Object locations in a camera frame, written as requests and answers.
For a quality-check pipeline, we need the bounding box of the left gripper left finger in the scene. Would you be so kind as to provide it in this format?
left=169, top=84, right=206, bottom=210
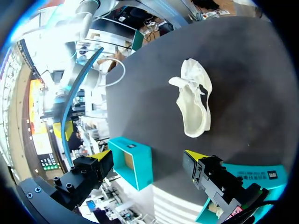
left=50, top=149, right=114, bottom=209

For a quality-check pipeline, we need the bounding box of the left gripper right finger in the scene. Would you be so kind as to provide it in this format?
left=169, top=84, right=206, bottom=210
left=182, top=149, right=269, bottom=212

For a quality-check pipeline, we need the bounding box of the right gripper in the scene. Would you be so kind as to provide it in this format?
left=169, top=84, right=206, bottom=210
left=52, top=102, right=73, bottom=142

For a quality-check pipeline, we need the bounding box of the blue and black insole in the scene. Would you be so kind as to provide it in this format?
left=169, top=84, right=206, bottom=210
left=60, top=46, right=105, bottom=168

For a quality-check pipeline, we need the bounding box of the pale grey shoe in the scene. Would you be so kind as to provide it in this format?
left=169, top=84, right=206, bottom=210
left=168, top=58, right=214, bottom=138

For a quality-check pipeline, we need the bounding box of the teal box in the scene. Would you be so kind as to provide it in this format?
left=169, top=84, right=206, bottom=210
left=107, top=137, right=154, bottom=191
left=195, top=163, right=288, bottom=224

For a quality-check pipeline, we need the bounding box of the white cable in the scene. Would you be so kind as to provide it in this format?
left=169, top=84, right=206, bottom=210
left=99, top=58, right=127, bottom=87

